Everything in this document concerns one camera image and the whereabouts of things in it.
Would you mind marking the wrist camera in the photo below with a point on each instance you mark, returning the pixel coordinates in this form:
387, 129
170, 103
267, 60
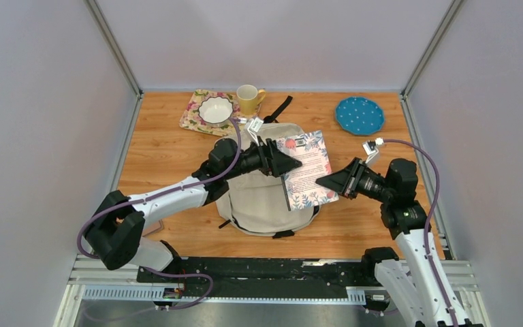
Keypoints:
251, 126
372, 150

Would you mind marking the yellow ceramic mug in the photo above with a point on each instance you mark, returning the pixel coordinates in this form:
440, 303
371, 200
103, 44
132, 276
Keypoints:
249, 98

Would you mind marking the floral patterned small book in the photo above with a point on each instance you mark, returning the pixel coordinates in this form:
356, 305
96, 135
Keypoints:
301, 189

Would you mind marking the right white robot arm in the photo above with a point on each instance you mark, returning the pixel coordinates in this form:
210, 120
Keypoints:
422, 295

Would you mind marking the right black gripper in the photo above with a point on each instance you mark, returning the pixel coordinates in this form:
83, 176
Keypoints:
349, 176

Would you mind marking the small brown cardboard box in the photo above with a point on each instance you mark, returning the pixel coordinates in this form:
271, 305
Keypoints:
153, 228

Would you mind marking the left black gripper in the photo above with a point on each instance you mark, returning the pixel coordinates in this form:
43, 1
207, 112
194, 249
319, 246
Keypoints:
273, 162

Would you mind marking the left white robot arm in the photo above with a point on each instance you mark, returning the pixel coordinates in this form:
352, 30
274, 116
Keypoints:
113, 234

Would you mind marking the blue polka dot plate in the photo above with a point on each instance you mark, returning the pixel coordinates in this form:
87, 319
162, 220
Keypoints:
359, 116

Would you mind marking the white bowl with dark rim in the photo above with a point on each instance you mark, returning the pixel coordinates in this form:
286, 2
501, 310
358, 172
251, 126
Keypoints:
215, 111

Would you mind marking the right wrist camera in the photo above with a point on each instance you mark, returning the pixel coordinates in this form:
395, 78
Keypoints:
372, 150

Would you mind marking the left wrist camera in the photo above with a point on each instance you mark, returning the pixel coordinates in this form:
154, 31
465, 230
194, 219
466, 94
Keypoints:
251, 126

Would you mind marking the beige canvas backpack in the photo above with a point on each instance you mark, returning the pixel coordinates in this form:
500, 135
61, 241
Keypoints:
256, 205

